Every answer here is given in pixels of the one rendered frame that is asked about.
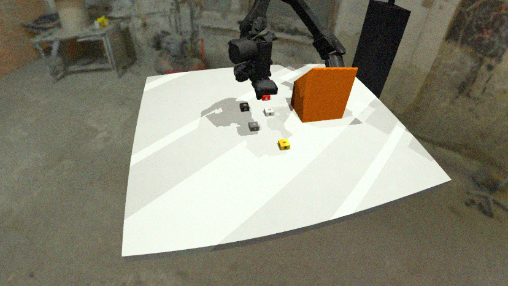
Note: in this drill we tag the yellow block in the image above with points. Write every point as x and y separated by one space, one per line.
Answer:
284 144

